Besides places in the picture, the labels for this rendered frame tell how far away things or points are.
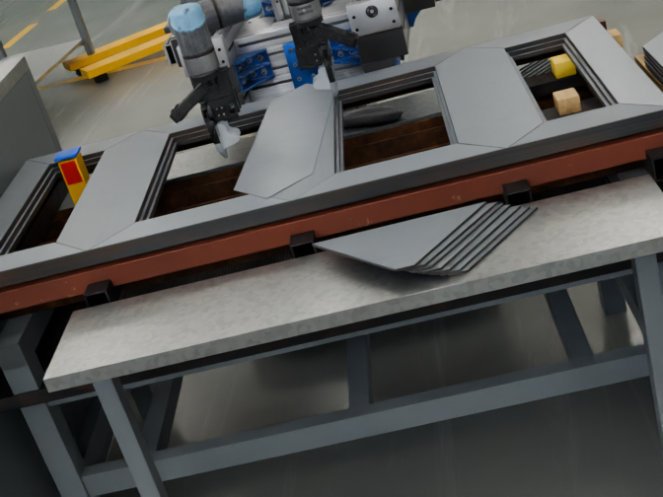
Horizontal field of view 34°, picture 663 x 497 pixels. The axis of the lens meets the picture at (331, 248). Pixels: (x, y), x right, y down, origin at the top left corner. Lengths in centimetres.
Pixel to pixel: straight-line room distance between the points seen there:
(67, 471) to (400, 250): 103
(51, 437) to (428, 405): 86
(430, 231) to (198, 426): 134
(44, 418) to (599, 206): 131
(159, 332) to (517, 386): 84
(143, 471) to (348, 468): 69
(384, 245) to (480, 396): 56
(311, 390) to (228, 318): 115
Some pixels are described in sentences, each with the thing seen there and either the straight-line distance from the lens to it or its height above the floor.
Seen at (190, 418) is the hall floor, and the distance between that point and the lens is 324.
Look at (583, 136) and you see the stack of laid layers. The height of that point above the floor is 84.
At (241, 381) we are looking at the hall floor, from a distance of 333.
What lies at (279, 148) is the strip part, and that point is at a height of 85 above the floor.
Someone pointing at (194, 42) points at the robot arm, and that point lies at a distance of 245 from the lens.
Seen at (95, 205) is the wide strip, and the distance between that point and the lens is 254.
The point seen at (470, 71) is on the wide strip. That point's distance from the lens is 268.
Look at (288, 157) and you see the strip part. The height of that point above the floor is 85.
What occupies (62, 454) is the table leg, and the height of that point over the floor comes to 37.
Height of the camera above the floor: 167
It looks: 25 degrees down
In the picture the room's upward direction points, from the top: 16 degrees counter-clockwise
